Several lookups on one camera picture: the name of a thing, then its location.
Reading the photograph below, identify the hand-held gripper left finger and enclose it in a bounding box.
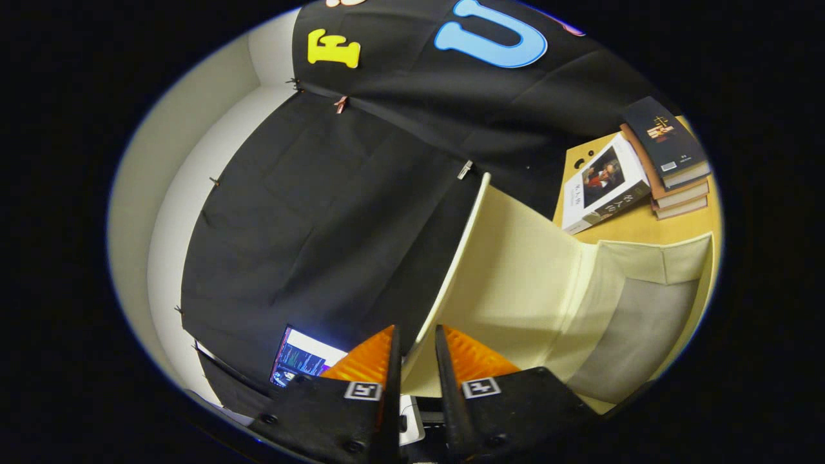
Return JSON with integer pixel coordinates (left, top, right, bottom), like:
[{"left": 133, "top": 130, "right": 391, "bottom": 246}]
[{"left": 248, "top": 325, "right": 403, "bottom": 464}]

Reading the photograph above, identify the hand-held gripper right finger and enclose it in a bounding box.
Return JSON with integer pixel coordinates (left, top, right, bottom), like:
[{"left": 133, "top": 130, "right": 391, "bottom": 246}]
[{"left": 436, "top": 324, "right": 601, "bottom": 464}]

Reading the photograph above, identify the cream fabric storage box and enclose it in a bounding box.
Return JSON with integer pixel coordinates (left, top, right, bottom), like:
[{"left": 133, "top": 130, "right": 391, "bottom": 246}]
[{"left": 400, "top": 172, "right": 715, "bottom": 414}]

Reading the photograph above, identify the laptop screen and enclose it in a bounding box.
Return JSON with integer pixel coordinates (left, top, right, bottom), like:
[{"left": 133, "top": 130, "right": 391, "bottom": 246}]
[{"left": 271, "top": 325, "right": 349, "bottom": 387}]

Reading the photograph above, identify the white portrait cover book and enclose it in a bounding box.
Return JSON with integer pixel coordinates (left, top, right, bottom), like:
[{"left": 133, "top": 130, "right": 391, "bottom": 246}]
[{"left": 562, "top": 133, "right": 652, "bottom": 234}]

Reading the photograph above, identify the thin brown book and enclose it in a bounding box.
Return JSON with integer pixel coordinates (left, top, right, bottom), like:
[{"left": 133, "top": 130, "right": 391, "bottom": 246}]
[{"left": 652, "top": 197, "right": 708, "bottom": 221}]

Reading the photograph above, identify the thick brown book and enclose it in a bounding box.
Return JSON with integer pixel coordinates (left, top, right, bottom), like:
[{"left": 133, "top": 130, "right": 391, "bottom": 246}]
[{"left": 620, "top": 122, "right": 710, "bottom": 211}]

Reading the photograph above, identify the dark blue hardcover book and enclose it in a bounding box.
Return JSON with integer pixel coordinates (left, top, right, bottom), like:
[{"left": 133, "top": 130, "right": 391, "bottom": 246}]
[{"left": 622, "top": 97, "right": 712, "bottom": 189}]

